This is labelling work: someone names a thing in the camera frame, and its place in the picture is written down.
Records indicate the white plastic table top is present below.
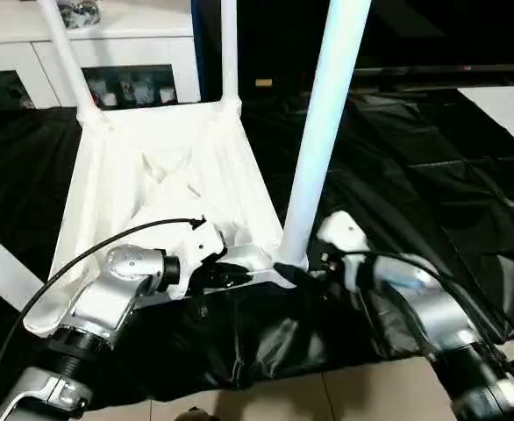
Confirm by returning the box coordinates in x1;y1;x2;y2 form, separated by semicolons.
22;96;312;339

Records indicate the black plastic mat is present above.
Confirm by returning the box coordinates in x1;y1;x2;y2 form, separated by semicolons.
0;83;514;406

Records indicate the dark robot torso part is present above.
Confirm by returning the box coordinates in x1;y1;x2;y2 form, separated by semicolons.
175;409;219;421

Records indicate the white flat board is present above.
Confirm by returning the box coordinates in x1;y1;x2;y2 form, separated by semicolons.
457;84;514;155

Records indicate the black flat screen television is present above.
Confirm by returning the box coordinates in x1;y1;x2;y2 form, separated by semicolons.
239;0;514;89

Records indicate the white glass-door cabinet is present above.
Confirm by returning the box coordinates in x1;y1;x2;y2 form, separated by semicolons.
0;0;202;111

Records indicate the small grey cabinet ornament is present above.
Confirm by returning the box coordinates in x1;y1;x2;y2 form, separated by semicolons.
57;0;104;27

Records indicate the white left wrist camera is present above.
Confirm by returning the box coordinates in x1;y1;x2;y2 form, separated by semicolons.
171;219;228;301

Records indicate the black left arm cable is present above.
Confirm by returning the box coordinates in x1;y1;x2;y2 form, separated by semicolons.
0;217;208;421

